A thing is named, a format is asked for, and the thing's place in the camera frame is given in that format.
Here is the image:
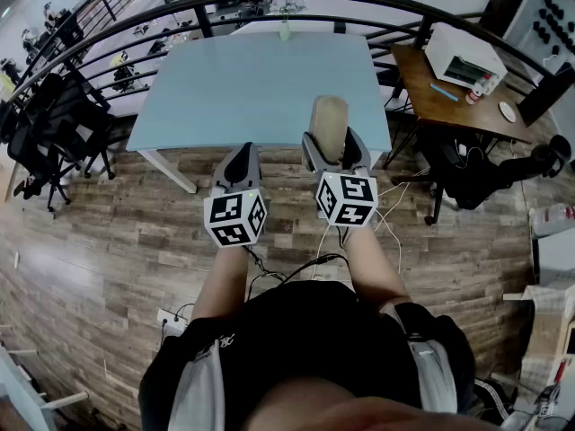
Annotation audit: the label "light blue table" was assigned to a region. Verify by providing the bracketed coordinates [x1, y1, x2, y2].
[125, 31, 393, 195]

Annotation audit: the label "black metal railing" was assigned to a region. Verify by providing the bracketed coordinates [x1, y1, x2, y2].
[0, 0, 575, 128]

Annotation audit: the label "person's right forearm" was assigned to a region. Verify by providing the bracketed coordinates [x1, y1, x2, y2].
[343, 223, 412, 307]

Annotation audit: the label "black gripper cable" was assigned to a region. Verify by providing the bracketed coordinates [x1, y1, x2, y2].
[242, 243, 352, 305]

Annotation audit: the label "white toaster oven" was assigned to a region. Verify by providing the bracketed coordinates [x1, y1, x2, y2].
[424, 22, 509, 96]

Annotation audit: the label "beige oblong object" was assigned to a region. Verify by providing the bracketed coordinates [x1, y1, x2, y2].
[307, 95, 349, 165]

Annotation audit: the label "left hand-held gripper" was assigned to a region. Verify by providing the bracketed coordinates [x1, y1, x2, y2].
[203, 142, 269, 249]

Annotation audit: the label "group of black wall-mounted items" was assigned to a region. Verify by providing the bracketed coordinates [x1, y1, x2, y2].
[532, 0, 575, 57]

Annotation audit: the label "white wall panel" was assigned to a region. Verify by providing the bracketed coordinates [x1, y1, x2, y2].
[501, 0, 575, 69]

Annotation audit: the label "dark wooden side table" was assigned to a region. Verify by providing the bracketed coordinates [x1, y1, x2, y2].
[384, 42, 536, 171]

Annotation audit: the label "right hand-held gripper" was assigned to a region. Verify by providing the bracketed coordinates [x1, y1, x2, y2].
[301, 127, 379, 228]

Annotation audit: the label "white frame table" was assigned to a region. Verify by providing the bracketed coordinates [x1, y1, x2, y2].
[0, 325, 90, 431]

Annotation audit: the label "white floor cable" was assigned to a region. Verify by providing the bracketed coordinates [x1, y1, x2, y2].
[314, 168, 433, 282]

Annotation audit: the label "white power strip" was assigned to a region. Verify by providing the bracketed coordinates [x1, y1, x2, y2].
[155, 307, 190, 334]

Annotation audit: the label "white flowers in vase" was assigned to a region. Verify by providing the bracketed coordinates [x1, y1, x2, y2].
[269, 0, 308, 42]

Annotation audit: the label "blue flat stick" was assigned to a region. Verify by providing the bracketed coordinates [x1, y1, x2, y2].
[429, 82, 461, 103]

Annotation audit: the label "red label plastic bottle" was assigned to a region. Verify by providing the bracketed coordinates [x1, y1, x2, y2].
[464, 74, 491, 106]

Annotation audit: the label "black swivel chair with headrest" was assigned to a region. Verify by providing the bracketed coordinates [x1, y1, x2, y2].
[389, 128, 573, 226]

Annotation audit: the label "person's black shirt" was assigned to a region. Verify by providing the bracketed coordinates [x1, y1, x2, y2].
[137, 280, 477, 431]

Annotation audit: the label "person's face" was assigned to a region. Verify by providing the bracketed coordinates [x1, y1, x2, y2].
[249, 376, 500, 431]

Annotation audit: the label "black mesh office chair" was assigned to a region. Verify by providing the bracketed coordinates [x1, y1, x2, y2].
[26, 72, 117, 181]
[4, 121, 74, 220]

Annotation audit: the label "cardboard box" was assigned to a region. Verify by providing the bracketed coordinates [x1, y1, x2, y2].
[502, 283, 575, 392]

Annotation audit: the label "person's left forearm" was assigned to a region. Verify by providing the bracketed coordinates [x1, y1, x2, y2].
[190, 243, 251, 321]

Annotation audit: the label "grey shoulder strap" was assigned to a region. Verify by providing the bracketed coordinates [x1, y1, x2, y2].
[394, 303, 459, 415]
[167, 337, 226, 431]

